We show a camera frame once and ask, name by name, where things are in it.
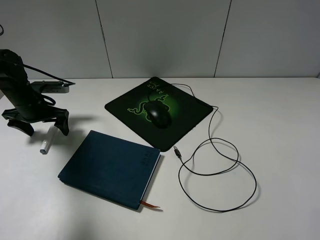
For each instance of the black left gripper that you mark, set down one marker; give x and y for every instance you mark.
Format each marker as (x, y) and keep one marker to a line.
(21, 116)

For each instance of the white marker pen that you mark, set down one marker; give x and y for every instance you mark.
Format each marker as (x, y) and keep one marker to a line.
(48, 140)

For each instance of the black computer mouse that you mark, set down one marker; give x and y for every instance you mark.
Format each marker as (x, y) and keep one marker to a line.
(158, 114)

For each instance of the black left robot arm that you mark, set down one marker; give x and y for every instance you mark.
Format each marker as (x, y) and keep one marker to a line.
(14, 82)

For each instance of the dark blue notebook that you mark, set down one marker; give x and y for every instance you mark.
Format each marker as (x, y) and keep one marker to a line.
(111, 168)

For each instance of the black green mouse pad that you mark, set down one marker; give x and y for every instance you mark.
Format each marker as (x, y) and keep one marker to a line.
(186, 112)

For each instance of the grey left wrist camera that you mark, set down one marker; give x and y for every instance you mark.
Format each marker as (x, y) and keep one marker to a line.
(50, 87)

